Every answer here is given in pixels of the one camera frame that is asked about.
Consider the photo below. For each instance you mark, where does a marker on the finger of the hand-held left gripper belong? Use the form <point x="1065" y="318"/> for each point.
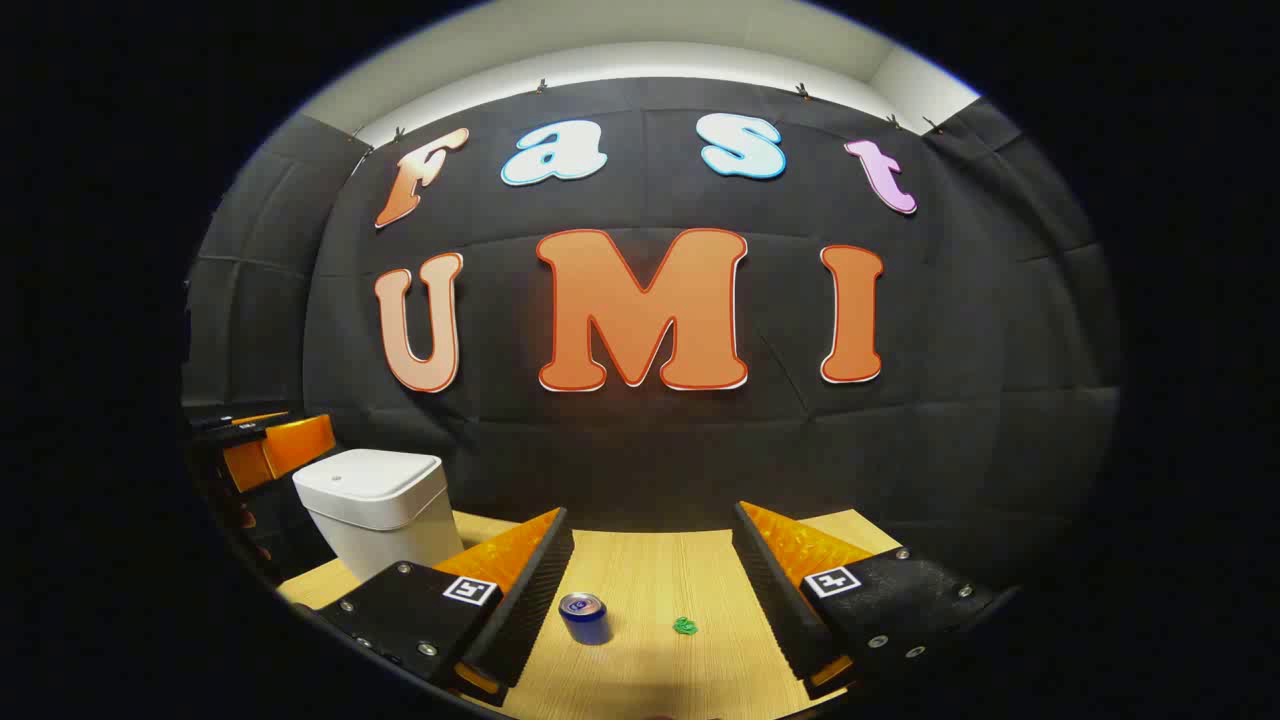
<point x="235" y="422"/>
<point x="295" y="447"/>

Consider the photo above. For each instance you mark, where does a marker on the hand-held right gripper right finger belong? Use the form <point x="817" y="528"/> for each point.
<point x="775" y="600"/>

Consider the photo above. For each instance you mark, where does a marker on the black backdrop cloth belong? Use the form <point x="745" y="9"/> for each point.
<point x="650" y="450"/>

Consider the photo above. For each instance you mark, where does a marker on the white desktop garbage bin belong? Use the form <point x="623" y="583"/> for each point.
<point x="375" y="505"/>

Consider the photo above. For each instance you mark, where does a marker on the green paper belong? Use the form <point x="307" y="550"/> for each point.
<point x="685" y="627"/>

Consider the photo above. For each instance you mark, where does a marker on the wooden desktop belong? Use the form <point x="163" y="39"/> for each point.
<point x="650" y="580"/>

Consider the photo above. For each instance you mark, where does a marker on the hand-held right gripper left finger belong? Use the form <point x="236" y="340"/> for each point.
<point x="535" y="600"/>

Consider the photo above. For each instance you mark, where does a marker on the blue pop can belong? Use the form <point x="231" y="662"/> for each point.
<point x="586" y="620"/>

